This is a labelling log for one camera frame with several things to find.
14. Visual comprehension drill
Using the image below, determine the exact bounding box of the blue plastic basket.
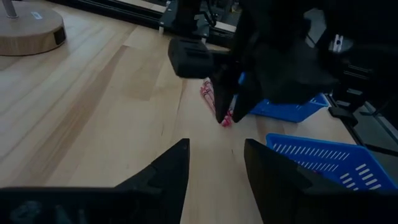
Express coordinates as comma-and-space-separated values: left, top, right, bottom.
266, 133, 398, 192
238, 70, 330, 124

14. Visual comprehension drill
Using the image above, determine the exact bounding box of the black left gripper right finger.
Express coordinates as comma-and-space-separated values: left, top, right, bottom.
244, 138, 324, 224

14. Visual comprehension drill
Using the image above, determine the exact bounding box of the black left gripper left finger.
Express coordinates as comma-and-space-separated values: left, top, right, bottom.
114, 138, 191, 224

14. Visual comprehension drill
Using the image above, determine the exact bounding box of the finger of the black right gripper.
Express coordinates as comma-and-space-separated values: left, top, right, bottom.
212, 67, 238, 124
232, 76, 264, 124

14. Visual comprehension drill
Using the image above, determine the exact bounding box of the white shade wooden base lamp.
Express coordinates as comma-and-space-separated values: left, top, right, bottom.
0, 0, 67, 57

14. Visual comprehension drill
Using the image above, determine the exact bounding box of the magenta crayon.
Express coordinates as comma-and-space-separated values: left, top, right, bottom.
219, 108, 234, 128
200, 78, 218, 113

